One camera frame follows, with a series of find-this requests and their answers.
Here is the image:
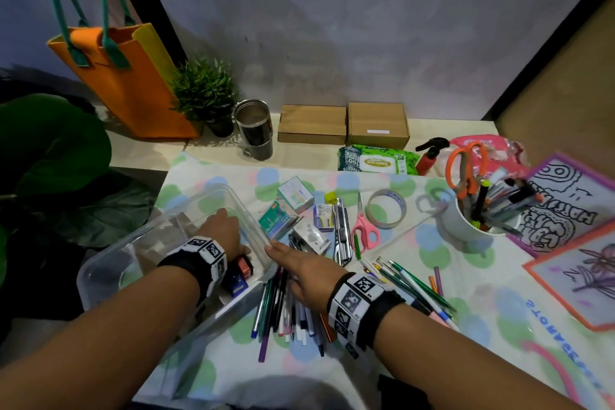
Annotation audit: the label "clear handled scissors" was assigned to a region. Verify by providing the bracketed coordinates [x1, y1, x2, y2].
[415, 186, 457, 218]

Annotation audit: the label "white teal small box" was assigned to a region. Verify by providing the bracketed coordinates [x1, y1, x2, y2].
[277, 176, 316, 213]

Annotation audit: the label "green wet wipes pack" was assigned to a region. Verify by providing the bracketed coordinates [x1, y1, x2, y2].
[338, 144, 422, 176]

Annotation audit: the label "right marker wristband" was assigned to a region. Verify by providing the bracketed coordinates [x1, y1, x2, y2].
[326, 272, 407, 360]

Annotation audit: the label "orange scissors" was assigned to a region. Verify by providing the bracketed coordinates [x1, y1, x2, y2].
[445, 140, 489, 200]

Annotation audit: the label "blue stapler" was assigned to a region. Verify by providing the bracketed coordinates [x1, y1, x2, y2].
[223, 272, 250, 299]

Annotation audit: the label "pile of assorted pens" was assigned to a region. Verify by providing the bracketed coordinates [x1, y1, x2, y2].
[249, 231, 460, 363]

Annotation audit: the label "bunch of markers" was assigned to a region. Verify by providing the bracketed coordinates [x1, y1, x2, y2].
[468, 172, 546, 238]

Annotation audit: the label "polka dot tablecloth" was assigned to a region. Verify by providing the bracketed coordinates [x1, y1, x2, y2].
[132, 152, 615, 410]

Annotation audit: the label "person's left forearm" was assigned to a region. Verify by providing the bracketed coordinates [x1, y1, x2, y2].
[0, 265, 202, 410]

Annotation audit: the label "clear tape roll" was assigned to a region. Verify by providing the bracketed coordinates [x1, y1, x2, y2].
[365, 188, 408, 231]

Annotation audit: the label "orange framed flower drawing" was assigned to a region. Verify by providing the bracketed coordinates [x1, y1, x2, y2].
[522, 220, 615, 332]

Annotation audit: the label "small pink scissors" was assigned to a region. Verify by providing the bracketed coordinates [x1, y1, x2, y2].
[350, 192, 381, 253]

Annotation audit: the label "clear plastic organizer box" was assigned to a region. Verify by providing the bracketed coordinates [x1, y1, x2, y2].
[76, 183, 279, 398]

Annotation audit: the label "pink plastic pack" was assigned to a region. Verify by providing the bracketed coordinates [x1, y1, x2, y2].
[449, 134, 529, 177]

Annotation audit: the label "red spray bottle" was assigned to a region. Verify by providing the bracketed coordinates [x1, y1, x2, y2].
[414, 136, 451, 177]

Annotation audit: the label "person's left hand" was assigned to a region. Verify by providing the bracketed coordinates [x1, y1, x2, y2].
[194, 208, 252, 264]

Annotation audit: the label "person's right hand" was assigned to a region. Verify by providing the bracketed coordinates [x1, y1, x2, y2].
[265, 240, 354, 315]

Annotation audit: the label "labelled cardboard box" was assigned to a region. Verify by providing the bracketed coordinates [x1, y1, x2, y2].
[347, 102, 411, 150]

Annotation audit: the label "orange felt bag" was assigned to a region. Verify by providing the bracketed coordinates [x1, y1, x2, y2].
[45, 0, 201, 140]

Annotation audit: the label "purple framed drawing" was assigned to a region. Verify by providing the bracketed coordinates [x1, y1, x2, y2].
[509, 151, 615, 259]

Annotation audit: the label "small potted plant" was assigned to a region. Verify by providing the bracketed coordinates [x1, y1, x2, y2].
[170, 56, 240, 138]

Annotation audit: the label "steel tumbler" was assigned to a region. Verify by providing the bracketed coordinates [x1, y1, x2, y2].
[233, 99, 274, 161]

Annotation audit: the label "silver black utility knife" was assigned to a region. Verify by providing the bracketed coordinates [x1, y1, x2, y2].
[334, 197, 354, 267]

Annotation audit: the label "marker wristband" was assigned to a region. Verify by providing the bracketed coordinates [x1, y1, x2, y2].
[326, 272, 407, 360]
[157, 235, 227, 305]

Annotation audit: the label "left marker wristband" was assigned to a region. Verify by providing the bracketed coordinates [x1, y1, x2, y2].
[157, 235, 227, 305]

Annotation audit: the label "large leafy plant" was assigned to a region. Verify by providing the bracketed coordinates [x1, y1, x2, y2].
[0, 92, 154, 290]

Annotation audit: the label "flat plain cardboard box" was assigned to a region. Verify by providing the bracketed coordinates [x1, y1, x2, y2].
[277, 104, 348, 145]

